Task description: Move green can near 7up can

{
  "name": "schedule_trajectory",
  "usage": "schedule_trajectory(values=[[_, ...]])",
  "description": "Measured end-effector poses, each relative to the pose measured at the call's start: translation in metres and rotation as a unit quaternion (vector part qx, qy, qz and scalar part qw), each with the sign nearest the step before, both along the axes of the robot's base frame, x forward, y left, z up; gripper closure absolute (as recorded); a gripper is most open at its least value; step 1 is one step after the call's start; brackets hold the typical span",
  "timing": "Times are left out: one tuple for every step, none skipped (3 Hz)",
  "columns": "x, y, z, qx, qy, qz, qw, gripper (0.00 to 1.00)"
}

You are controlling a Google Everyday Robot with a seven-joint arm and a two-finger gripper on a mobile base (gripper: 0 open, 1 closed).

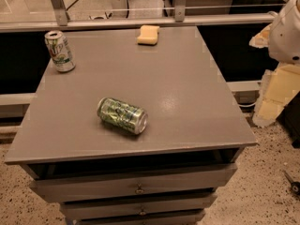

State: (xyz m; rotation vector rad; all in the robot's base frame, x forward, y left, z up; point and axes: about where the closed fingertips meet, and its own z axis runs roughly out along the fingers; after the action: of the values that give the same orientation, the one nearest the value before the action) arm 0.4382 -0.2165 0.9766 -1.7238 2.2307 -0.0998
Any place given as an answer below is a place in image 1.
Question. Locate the grey drawer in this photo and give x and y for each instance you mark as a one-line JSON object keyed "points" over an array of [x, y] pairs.
{"points": [[139, 206], [188, 217], [133, 183]]}

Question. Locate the grey drawer cabinet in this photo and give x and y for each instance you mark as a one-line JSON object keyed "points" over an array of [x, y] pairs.
{"points": [[134, 135]]}

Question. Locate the bottom grey drawer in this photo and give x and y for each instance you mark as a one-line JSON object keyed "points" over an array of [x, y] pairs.
{"points": [[188, 217]]}

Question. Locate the top grey drawer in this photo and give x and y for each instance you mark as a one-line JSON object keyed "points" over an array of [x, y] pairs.
{"points": [[133, 183]]}

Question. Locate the white 7up can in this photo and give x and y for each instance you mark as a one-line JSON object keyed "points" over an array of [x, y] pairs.
{"points": [[61, 55]]}

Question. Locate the green soda can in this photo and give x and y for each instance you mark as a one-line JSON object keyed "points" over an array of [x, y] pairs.
{"points": [[123, 115]]}

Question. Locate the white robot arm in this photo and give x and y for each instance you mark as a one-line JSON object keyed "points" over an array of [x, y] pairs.
{"points": [[288, 21]]}

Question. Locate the black tool on floor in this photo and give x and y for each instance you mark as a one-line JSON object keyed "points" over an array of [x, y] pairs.
{"points": [[295, 186]]}

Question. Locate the yellow foam padded gripper finger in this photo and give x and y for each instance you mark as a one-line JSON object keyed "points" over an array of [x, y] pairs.
{"points": [[278, 87]]}

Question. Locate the yellow sponge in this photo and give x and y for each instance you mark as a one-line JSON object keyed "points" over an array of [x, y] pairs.
{"points": [[148, 35]]}

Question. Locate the middle grey drawer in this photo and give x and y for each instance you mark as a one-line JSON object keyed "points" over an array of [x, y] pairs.
{"points": [[139, 206]]}

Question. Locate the metal railing frame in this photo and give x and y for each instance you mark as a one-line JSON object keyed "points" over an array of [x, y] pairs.
{"points": [[44, 15]]}

